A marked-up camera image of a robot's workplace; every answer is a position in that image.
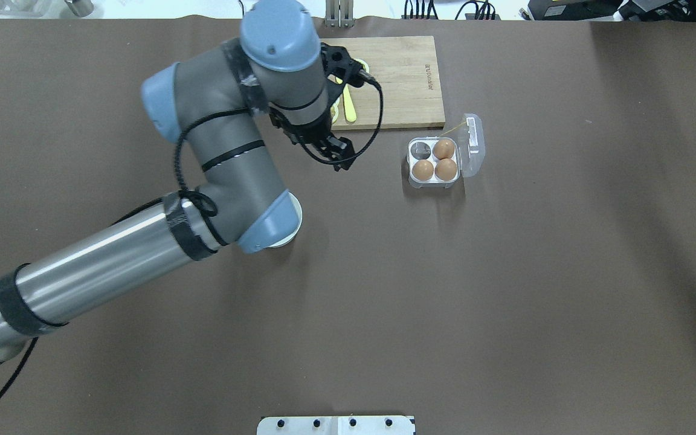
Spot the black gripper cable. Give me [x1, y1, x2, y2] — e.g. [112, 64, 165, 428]
[0, 72, 384, 427]

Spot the lemon slice lower front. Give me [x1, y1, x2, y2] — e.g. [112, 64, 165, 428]
[330, 99, 340, 124]

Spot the brown egg in box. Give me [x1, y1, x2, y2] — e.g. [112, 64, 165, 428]
[434, 159, 459, 182]
[433, 137, 456, 160]

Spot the black power strip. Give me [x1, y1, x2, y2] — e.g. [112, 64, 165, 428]
[400, 1, 500, 21]

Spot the white bowl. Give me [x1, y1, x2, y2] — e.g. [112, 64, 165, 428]
[263, 191, 303, 248]

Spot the aluminium frame post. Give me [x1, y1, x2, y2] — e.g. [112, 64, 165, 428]
[324, 0, 355, 28]

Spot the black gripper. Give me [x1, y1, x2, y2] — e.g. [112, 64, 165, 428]
[269, 101, 355, 172]

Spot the white metal base plate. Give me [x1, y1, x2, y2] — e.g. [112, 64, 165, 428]
[256, 415, 417, 434]

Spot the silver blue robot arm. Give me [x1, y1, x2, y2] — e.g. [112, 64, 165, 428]
[0, 1, 378, 364]

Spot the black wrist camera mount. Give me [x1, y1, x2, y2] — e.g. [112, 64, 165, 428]
[321, 42, 376, 88]

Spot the clear plastic egg box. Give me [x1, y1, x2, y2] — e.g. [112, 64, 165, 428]
[404, 113, 487, 189]

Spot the small metal cylinder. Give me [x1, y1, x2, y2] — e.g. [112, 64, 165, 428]
[64, 0, 95, 18]

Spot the brown egg from bowl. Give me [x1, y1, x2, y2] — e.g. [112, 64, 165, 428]
[411, 159, 434, 182]

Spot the wooden cutting board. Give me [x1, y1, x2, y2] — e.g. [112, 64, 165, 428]
[323, 36, 446, 129]

